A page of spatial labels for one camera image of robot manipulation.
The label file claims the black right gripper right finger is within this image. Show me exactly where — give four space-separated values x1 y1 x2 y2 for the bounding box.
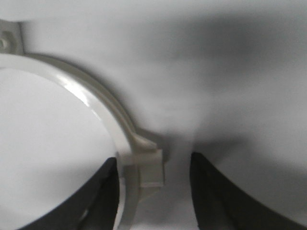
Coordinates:
190 152 306 230

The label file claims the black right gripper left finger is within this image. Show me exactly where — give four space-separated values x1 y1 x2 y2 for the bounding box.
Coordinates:
24 157 119 230

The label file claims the white half pipe clamp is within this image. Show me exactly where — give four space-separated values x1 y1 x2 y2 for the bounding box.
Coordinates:
0 54 165 230

